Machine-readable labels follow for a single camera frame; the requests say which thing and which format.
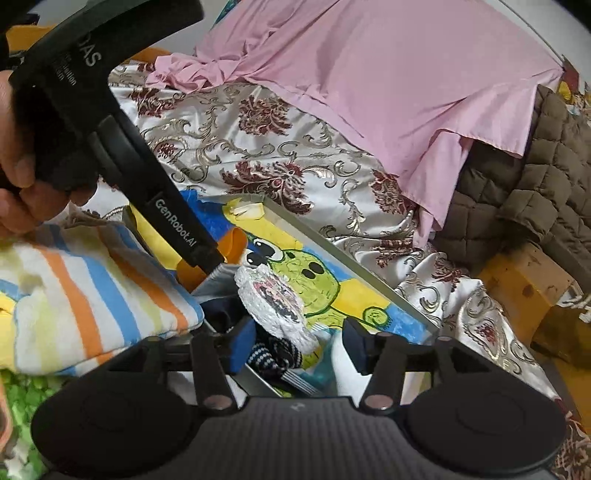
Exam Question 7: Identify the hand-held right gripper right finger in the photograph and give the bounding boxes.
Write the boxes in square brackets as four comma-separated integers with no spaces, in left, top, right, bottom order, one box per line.
[342,318,497,412]

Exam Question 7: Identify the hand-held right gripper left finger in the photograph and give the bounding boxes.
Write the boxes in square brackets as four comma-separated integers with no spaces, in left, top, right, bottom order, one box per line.
[104,318,258,412]

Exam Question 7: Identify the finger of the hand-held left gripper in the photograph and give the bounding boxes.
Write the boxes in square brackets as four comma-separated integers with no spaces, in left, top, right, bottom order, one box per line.
[187,240,227,274]

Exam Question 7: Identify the orange silicone cup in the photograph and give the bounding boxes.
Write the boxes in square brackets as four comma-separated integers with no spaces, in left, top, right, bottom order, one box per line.
[175,228,250,292]

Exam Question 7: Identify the navy striped knit cloth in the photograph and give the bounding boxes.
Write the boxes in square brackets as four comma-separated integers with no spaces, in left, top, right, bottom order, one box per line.
[249,333,304,376]

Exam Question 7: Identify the white lace round cloth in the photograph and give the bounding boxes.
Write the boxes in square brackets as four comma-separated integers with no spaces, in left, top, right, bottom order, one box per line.
[235,265,320,350]

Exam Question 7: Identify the pastel striped cloth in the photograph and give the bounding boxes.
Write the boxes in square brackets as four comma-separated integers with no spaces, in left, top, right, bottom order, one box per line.
[0,222,205,377]

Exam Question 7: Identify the person's left hand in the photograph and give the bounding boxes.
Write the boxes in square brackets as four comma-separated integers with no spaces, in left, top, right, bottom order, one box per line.
[0,69,99,240]

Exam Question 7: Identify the floral satin blanket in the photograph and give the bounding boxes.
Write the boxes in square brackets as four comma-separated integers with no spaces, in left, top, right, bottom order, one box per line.
[106,60,591,462]

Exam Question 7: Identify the brown printed cloth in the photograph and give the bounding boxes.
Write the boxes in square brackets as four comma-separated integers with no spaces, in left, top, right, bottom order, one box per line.
[531,277,591,365]

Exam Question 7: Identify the green patterned pouch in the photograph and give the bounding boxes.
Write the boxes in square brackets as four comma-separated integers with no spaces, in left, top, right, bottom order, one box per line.
[0,369,68,480]

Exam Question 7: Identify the brown quilted jacket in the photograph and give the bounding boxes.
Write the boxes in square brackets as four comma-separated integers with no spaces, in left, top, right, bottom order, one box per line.
[434,85,591,278]

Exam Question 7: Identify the pink sheet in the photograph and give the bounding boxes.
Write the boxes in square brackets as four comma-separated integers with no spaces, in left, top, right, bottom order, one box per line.
[145,0,566,247]

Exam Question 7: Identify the wooden bunk frame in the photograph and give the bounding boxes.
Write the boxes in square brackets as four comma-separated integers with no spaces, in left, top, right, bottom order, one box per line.
[478,242,591,398]

